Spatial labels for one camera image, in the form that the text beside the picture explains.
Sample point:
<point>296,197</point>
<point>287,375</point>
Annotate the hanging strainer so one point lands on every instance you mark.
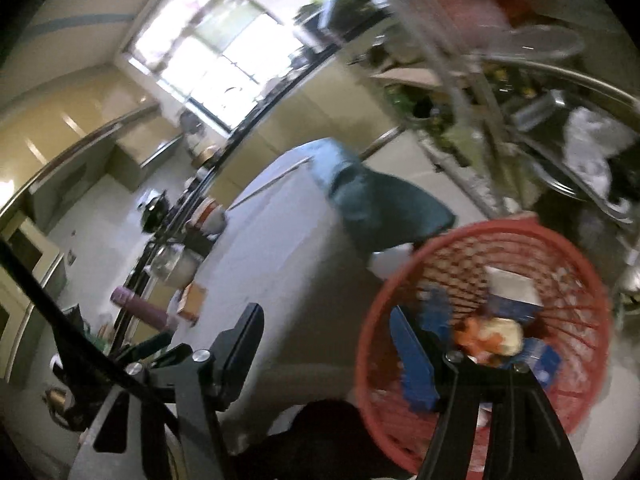
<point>191,124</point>

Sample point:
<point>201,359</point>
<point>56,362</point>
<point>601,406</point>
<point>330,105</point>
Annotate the purple thermos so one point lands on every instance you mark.
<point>142,308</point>

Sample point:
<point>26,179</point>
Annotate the red plastic basket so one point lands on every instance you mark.
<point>575,270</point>

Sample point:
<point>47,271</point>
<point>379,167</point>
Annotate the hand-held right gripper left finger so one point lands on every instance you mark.
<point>240,345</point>

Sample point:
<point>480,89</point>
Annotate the window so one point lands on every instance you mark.
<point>200,55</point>

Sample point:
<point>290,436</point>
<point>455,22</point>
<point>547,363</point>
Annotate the white plastic bag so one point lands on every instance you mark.
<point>590,155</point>

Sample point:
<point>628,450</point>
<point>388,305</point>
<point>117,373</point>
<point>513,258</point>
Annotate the orange box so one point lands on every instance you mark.
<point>192,302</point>

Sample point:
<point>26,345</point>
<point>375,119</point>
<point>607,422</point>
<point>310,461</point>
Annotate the brass kettle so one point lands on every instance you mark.
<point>57,400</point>

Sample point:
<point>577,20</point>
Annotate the black chopstick holder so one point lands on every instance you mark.
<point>197,241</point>

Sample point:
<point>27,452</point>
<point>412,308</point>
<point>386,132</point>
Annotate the beige wall cabinet row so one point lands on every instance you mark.
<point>75,110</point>

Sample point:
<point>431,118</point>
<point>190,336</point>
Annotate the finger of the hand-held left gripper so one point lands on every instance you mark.
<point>160,342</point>

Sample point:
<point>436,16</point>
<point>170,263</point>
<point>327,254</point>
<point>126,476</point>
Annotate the metal storage rack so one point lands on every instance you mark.
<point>480,95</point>

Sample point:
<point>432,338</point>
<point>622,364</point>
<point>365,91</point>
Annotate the beige base cabinets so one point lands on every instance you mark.
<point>320,110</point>

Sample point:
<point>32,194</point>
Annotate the grey tablecloth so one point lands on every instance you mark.
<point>290,260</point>

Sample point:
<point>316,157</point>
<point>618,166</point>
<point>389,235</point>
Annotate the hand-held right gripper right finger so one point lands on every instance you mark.
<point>415,360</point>

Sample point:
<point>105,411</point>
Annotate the small beige wall cabinet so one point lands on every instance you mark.
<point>130,160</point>

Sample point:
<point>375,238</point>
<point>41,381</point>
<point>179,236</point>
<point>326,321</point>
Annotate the clear glass bowl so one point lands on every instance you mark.
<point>540,42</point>

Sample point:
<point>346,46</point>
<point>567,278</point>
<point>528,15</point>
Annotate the black wok with lid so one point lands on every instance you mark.
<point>154,210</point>

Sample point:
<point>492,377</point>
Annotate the covered bowl stack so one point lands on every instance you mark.
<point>180,270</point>

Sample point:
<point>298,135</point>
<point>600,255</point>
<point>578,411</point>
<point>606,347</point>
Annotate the white rod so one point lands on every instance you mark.
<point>270,183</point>

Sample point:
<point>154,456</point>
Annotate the pink plastic bag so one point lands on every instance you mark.
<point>470,15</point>

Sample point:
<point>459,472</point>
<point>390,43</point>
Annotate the blue packet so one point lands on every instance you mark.
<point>542,357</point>

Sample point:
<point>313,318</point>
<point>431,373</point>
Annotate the glass door wall cabinet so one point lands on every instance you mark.
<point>45,260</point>

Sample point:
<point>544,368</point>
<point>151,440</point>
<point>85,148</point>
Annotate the orange fruit peel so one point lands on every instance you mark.
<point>507,335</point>

